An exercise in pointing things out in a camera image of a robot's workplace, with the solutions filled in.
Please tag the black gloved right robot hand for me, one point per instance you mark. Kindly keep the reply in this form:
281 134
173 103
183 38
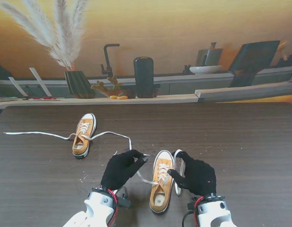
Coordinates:
200 179

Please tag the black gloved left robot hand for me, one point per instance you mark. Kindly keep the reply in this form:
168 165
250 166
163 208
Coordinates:
117 170

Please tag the yellow sneaker with spread lace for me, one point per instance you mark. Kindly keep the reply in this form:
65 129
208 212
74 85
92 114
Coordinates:
81 147

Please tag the light wooden shelf plank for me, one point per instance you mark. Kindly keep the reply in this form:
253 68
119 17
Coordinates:
136 100

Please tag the orange fruit pieces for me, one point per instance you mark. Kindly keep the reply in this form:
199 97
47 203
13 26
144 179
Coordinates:
120 97

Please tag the long white spread shoelace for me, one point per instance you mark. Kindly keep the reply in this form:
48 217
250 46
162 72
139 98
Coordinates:
42 133

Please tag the dark ribbed vase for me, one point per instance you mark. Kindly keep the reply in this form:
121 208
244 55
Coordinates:
77 85

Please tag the grey shelf plank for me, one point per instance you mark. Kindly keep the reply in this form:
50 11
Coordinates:
243 93

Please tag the black cylindrical canister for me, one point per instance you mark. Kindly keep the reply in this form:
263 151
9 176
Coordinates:
143 75

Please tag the white bowl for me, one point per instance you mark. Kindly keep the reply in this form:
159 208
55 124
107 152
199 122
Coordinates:
205 69

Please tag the black kitchen faucet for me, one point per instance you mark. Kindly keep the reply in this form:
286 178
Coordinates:
106 59

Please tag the long white slanted slat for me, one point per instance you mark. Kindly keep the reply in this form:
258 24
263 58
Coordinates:
39 81

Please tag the grey metal kettle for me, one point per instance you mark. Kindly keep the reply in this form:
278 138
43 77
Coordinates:
211 56

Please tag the short white slanted slat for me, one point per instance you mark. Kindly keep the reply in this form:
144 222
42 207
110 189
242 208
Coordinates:
17 86

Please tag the white pampas grass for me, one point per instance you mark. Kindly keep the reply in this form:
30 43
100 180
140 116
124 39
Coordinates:
65 47

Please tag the dark slanted board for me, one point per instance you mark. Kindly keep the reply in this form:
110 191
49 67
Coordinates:
254 54

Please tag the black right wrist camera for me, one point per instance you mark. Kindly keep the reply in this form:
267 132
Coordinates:
192 205

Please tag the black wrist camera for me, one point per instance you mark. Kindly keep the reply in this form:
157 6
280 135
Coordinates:
124 201
192 205

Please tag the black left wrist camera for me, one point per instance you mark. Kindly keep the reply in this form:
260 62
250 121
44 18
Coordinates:
124 201

